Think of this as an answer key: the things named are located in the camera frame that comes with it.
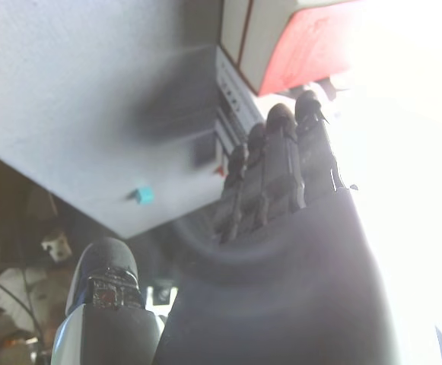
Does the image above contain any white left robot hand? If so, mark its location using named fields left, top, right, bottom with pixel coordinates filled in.
left=52, top=89, right=402, bottom=365

